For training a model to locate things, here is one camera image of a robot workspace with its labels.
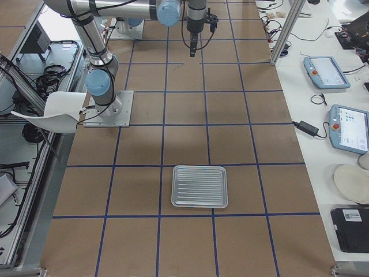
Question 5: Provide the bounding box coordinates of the beige plate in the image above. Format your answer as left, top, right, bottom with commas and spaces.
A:
333, 164, 368, 205

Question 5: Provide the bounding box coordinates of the metal ribbed tray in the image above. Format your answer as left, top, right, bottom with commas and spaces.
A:
171, 165, 228, 209

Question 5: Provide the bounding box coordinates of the black laptop power brick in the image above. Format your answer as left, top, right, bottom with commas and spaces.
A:
292, 121, 319, 137

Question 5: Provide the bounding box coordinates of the black flat box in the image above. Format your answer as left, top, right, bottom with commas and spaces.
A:
330, 208, 368, 253

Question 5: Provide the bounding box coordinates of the upper teach pendant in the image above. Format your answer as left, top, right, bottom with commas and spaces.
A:
303, 56, 351, 89

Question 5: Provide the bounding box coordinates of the lower teach pendant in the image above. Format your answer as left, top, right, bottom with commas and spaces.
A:
329, 104, 368, 155

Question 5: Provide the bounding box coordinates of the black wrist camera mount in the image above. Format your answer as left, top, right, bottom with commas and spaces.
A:
205, 13, 219, 33

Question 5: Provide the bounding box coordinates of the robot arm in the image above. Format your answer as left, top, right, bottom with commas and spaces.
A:
46, 1, 213, 126

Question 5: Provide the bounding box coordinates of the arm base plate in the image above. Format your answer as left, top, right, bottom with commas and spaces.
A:
83, 91, 134, 128
108, 17, 144, 40

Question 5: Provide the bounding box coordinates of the aluminium frame post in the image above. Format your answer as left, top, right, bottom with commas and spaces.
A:
270, 0, 304, 65

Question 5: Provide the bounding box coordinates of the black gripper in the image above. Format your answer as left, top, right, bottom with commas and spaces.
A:
186, 17, 205, 57

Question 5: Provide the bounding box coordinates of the teach pendant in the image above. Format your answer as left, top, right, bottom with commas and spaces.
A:
303, 56, 351, 89
329, 104, 368, 155

